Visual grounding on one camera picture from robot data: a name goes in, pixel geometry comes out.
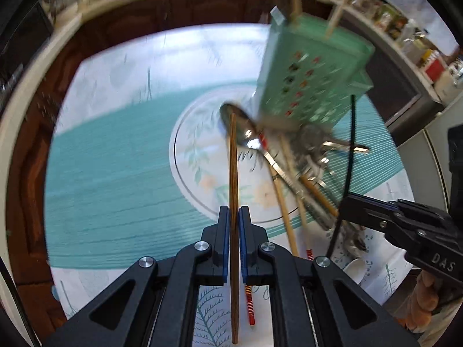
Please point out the row of condiment jars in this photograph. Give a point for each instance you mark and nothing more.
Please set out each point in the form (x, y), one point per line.
(434, 67)

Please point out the brown wooden kitchen cabinets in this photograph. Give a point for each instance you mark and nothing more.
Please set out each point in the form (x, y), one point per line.
(181, 11)

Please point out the grey refrigerator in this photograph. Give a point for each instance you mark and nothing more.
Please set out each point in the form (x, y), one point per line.
(430, 173)

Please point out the dark wooden chopstick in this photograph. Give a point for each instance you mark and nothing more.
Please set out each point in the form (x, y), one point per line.
(234, 170)

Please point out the green perforated utensil holder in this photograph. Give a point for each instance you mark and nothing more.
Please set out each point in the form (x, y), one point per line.
(325, 50)

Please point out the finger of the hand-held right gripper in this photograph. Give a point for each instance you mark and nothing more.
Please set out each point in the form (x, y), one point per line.
(376, 202)
(369, 218)

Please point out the person's right hand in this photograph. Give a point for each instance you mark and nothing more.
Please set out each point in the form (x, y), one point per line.
(425, 303)

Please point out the large steel serving spoon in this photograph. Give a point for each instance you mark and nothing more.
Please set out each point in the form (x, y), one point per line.
(361, 149)

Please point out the white ceramic spoon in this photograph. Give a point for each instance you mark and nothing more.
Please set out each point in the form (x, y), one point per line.
(356, 269)

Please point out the steel tablespoon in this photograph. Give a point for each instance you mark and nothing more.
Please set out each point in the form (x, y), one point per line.
(246, 130)

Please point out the steel oven with dark door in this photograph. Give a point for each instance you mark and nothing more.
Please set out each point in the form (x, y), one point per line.
(398, 90)

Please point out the bunch of assorted chopsticks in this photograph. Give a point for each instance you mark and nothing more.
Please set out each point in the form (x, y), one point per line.
(285, 202)

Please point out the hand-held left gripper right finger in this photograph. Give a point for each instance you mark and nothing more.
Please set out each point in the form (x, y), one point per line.
(244, 245)

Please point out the person's right forearm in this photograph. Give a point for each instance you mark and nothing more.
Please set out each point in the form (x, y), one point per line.
(448, 325)

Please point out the black chopstick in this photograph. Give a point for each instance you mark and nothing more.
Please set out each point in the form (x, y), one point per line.
(350, 151)

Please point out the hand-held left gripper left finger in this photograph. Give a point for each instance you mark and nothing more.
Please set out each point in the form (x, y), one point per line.
(225, 245)

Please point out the white kitchen countertop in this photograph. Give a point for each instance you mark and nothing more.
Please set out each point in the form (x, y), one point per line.
(39, 58)

